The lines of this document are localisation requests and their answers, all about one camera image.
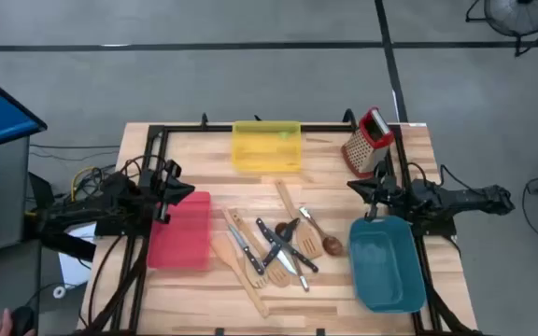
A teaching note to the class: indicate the white tape roll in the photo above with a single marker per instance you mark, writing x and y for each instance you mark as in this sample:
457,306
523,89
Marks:
55,292

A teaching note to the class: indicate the red plastic bin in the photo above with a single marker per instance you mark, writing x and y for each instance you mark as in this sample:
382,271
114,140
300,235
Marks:
180,233

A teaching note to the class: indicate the pile of utensils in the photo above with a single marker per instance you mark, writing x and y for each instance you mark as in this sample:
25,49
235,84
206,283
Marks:
245,228

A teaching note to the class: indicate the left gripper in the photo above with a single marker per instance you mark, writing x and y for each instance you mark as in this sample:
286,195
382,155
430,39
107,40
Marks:
164,191

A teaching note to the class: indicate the solid light wooden spoon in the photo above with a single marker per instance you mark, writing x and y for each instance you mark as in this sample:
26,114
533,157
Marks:
224,249

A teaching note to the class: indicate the black computer mouse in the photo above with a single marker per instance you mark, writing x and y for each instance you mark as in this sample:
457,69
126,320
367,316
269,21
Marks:
24,322

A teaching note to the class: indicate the person's hand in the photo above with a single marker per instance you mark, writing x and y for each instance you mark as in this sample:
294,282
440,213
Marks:
0,329

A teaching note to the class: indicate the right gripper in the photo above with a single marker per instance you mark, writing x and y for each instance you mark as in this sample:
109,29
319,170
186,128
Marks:
383,191

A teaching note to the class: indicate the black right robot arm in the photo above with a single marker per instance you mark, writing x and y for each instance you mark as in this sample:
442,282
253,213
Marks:
456,200

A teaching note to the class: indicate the small green sticker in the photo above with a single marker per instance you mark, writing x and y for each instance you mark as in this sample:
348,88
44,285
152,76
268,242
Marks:
285,135

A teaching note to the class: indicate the white box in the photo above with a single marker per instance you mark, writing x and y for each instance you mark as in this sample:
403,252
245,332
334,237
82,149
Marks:
73,266

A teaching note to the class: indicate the black floor fan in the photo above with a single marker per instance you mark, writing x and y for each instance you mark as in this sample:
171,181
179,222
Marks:
521,16

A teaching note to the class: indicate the yellow plastic bin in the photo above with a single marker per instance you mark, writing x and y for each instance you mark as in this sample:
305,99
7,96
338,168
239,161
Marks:
259,154

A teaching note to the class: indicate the slotted wooden spoon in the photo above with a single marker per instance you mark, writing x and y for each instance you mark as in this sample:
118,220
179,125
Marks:
249,273

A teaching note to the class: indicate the grey cabinet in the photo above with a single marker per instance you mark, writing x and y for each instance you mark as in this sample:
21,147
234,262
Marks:
7,186

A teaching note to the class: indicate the black metal table frame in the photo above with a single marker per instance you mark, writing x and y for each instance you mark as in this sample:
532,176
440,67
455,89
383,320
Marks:
189,128

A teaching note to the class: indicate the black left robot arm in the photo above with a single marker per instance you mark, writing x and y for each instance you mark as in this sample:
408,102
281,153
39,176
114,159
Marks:
119,200

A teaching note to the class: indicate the angled slotted wooden turner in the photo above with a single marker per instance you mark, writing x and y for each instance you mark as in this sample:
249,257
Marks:
287,200

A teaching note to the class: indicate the teal baking dish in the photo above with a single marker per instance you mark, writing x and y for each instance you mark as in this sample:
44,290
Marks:
386,266

